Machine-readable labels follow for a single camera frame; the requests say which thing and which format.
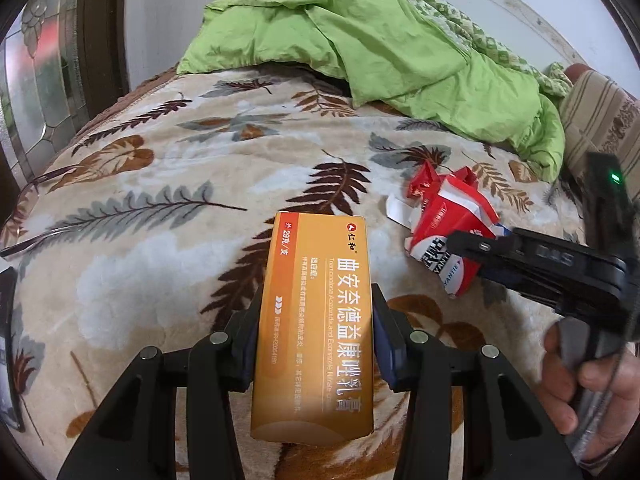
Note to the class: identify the person's right hand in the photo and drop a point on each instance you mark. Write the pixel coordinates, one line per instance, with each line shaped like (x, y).
(555, 375)

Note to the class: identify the green duvet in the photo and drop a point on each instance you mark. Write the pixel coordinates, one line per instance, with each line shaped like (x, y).
(375, 45)

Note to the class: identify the striped beige headboard cushion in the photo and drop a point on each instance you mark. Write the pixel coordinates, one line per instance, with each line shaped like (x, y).
(605, 110)

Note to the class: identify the red white cigarette pack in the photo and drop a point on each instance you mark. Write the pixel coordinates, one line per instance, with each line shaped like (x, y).
(450, 215)

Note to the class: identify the green patterned quilt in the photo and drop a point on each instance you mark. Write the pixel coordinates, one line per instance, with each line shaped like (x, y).
(475, 30)

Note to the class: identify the black smartphone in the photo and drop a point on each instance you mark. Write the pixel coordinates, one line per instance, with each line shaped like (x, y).
(7, 360)

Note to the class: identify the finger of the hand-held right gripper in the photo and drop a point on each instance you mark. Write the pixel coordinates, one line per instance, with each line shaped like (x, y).
(525, 292)
(525, 252)

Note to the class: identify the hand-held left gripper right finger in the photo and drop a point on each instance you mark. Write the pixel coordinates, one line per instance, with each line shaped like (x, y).
(385, 355)

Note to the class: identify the orange medicine box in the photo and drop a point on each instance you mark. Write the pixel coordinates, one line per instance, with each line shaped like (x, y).
(315, 335)

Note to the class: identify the small red wrapper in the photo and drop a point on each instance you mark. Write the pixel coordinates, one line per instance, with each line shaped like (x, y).
(422, 180)

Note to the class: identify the leaf print blanket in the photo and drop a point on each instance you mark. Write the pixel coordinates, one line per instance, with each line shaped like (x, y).
(150, 260)

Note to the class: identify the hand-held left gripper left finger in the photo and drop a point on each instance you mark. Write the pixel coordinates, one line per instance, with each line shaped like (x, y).
(247, 360)

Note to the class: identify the wooden door with stained glass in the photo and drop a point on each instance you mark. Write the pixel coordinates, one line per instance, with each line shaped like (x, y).
(40, 70)

